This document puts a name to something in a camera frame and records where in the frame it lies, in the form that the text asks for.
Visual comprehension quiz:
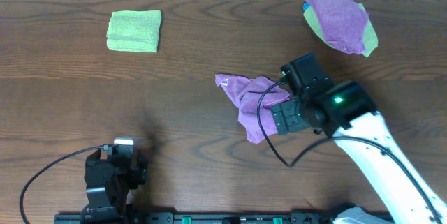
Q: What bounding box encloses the right black camera cable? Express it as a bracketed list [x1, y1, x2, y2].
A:
[256, 78, 444, 224]

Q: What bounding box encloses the left black camera cable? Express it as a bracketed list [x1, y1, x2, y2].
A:
[19, 144, 110, 224]

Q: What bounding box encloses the folded green cloth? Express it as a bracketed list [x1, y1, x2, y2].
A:
[106, 10, 162, 53]

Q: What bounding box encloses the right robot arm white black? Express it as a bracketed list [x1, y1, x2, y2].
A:
[272, 79, 446, 223]

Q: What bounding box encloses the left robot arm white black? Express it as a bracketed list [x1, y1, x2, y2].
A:
[80, 147, 148, 223]

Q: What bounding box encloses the blue cloth under pile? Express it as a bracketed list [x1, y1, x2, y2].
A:
[302, 3, 310, 11]

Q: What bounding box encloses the crumpled purple cloth on pile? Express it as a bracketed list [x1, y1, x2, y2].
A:
[304, 0, 369, 54]

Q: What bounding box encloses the black camera cable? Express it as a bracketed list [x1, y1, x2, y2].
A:
[19, 144, 110, 224]
[256, 78, 444, 224]

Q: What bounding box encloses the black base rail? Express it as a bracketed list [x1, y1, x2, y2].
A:
[54, 211, 336, 224]

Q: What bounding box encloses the purple microfiber cloth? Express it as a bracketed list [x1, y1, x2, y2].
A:
[215, 74, 290, 144]

